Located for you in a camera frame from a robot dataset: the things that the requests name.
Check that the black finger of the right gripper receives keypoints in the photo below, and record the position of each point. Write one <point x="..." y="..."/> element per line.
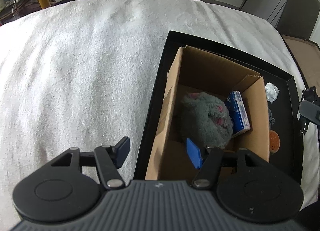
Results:
<point x="308" y="109"/>

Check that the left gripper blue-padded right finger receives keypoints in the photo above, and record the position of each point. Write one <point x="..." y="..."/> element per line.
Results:
<point x="210" y="160"/>

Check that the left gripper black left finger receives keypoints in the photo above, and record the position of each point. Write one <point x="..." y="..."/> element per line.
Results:
<point x="106" y="159"/>

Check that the dark grey knitted cloth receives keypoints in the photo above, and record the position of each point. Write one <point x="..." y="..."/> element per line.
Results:
<point x="270" y="118"/>

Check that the white plastic wrap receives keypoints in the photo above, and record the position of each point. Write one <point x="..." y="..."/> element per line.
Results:
<point x="271" y="92"/>

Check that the grey plush toy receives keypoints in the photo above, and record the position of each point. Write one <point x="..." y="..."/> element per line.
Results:
<point x="206" y="120"/>

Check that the orange round plush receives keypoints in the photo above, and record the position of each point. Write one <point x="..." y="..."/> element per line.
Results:
<point x="274" y="142"/>

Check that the blue tissue pack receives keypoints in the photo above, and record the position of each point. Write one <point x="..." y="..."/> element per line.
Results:
<point x="238" y="114"/>

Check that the black shallow tray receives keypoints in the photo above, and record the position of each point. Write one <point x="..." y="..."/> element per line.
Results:
<point x="288" y="159"/>

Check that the brown cardboard box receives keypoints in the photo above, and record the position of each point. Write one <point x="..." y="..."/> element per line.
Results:
<point x="195" y="70"/>

